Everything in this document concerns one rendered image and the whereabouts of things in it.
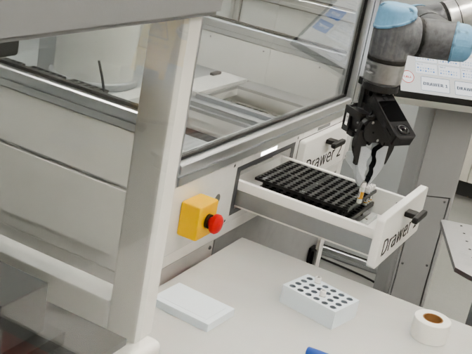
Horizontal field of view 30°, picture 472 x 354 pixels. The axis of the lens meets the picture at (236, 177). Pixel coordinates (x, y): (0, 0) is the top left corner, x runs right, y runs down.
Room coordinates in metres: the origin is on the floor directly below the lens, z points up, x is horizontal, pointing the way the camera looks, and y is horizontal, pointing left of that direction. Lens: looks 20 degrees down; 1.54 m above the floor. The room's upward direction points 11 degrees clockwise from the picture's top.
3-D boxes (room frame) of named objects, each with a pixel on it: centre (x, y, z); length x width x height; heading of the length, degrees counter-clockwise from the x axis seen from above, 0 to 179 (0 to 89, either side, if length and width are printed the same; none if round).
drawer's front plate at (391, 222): (1.75, -0.36, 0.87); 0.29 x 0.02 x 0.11; 155
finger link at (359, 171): (1.69, -0.23, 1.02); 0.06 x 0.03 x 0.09; 29
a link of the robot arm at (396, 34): (1.69, -0.25, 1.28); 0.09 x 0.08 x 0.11; 100
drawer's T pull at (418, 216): (1.74, -0.38, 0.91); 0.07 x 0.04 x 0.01; 155
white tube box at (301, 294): (1.52, -0.20, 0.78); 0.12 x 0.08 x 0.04; 53
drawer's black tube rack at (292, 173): (1.84, -0.18, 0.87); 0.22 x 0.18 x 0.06; 65
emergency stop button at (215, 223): (1.57, 0.03, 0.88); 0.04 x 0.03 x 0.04; 155
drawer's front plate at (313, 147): (2.18, -0.21, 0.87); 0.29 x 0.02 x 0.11; 155
